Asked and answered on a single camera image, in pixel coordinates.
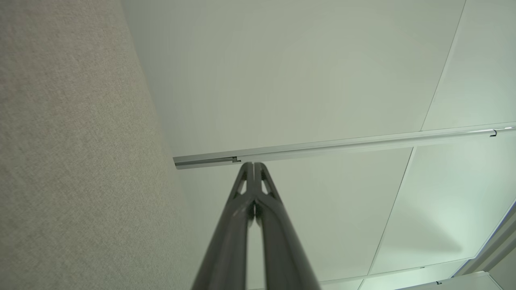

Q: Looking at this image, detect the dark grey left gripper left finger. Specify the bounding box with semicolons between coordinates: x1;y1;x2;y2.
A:
191;162;255;290

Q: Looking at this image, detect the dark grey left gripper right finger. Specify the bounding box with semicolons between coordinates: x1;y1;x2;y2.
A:
255;162;321;290

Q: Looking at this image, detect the grey vertical metal post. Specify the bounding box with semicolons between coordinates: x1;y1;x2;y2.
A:
173;121;516;170

